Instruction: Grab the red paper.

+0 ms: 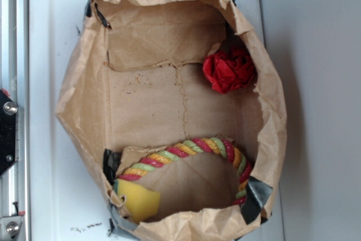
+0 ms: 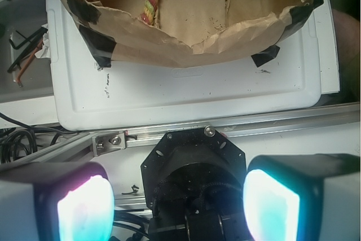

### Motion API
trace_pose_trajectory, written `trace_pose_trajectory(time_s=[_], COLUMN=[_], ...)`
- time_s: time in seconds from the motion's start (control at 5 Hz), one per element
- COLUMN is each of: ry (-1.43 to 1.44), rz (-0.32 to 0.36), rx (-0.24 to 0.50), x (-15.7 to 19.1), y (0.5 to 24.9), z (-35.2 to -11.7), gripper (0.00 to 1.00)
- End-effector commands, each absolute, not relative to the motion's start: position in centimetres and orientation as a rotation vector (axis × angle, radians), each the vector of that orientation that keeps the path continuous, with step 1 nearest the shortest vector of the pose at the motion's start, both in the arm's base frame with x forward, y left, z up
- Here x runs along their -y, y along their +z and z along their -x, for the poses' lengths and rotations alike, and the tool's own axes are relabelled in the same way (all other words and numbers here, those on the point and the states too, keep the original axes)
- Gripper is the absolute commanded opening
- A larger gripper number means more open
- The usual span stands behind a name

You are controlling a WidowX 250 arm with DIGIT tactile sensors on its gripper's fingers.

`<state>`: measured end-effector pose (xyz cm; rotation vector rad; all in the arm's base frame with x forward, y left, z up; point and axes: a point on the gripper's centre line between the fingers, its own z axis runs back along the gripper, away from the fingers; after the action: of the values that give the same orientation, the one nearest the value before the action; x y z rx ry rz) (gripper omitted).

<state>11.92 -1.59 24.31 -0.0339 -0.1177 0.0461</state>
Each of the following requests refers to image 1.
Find brown paper bag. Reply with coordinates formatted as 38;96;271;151
56;0;287;240

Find black metal bracket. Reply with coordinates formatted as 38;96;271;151
0;89;18;177

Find red paper ball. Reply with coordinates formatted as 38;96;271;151
202;47;256;94

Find yellow green sponge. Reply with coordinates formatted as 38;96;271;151
115;179;161;223

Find aluminium frame rail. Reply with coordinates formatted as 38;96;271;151
1;0;31;240

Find multicolour twisted rope ring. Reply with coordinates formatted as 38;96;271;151
118;137;253;206

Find white plastic tray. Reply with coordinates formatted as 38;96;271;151
28;0;286;241

